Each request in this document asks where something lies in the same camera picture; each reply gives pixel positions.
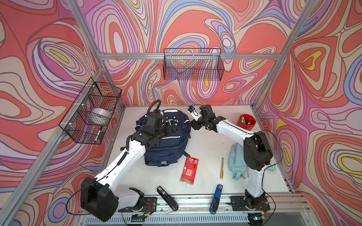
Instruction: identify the navy blue student backpack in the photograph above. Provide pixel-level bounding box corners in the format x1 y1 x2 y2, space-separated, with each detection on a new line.
120 108 192 167

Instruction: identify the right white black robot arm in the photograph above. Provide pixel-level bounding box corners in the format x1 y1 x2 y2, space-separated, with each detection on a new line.
188 105 273 209

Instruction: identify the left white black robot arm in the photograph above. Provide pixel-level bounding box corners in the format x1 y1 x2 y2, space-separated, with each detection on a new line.
80 110 180 222

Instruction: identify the red ribbed metal pen cup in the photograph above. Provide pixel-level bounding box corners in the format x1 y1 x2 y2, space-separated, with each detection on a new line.
236 114 256 131

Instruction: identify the light blue pencil pouch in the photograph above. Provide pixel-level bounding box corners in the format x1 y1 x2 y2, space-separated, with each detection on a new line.
228 143 247 181

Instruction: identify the gold pen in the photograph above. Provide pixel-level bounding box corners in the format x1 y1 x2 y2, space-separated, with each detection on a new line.
220 157 224 179

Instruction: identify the red snack packet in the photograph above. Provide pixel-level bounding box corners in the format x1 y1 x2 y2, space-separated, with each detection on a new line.
180 157 199 185

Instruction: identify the white tape roll in basket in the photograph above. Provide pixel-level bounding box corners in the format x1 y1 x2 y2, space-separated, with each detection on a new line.
89 108 111 126

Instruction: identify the black stapler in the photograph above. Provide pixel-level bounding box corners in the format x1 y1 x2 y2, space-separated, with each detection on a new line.
156 186 179 211

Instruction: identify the mint green small clock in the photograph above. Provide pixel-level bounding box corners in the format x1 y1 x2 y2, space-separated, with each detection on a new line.
267 160 277 172

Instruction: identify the blue stapler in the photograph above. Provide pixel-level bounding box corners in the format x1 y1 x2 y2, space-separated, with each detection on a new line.
209 184 223 215

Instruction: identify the black wire basket back wall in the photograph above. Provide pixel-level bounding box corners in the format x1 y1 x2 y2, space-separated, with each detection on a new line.
163 47 225 81

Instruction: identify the black wire basket wall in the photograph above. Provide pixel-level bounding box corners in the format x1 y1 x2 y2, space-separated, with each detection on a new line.
163 47 225 81
59 78 122 145

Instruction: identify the black wire basket left wall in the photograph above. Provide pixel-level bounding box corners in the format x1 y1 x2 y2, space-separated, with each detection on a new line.
59 78 122 145

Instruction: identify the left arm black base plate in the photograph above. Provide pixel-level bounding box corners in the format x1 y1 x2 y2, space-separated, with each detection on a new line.
118 196 157 214

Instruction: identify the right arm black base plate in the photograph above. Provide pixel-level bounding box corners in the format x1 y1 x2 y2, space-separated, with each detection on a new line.
227 196 271 212

